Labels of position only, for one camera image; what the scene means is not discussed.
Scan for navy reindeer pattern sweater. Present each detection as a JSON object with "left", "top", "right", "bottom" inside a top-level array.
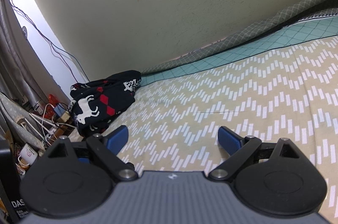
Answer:
[{"left": 68, "top": 70, "right": 142, "bottom": 138}]

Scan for white enamel mug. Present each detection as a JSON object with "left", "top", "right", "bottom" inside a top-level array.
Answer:
[{"left": 18, "top": 143, "right": 38, "bottom": 166}]

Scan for grey dotted ironing board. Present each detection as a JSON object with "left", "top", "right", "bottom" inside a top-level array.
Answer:
[{"left": 1, "top": 93, "right": 45, "bottom": 151}]

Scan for blue power adapter box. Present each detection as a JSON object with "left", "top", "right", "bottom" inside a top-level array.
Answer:
[{"left": 53, "top": 103, "right": 67, "bottom": 117}]

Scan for beige zigzag patterned bedsheet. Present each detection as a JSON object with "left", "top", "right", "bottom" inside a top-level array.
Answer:
[{"left": 109, "top": 37, "right": 337, "bottom": 223}]

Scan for grey curtain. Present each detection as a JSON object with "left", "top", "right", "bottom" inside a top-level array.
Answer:
[{"left": 1, "top": 0, "right": 46, "bottom": 112}]

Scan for teal quilted mattress pad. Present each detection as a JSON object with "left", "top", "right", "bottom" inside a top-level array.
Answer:
[{"left": 141, "top": 14, "right": 338, "bottom": 86}]

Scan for dark wall cables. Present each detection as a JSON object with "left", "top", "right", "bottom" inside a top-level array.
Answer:
[{"left": 4, "top": 0, "right": 91, "bottom": 83}]

